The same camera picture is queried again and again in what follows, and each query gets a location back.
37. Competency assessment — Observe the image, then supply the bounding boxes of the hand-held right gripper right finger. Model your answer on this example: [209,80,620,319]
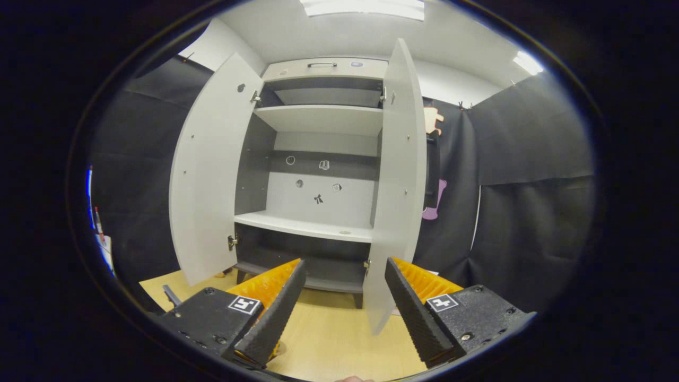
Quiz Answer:
[384,257,536,369]

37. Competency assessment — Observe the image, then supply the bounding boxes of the long ceiling light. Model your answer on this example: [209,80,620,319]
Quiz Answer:
[300,0,425,22]

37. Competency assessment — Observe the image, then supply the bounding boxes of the black backdrop cloth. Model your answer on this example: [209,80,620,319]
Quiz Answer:
[414,73,595,314]
[89,56,239,314]

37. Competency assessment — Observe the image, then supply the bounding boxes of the grey cabinet shelf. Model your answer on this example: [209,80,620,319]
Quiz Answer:
[234,211,375,244]
[254,105,384,137]

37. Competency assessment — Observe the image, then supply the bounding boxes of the grey cabinet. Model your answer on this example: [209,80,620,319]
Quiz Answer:
[233,56,389,309]

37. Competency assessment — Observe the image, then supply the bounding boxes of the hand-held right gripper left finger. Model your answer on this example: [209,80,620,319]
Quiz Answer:
[159,258,307,370]

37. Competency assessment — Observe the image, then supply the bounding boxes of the grey cabinet door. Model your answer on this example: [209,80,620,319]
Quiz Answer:
[169,51,264,287]
[363,38,428,336]

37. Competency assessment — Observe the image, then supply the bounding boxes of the small ceiling light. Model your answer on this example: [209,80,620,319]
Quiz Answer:
[512,50,544,76]

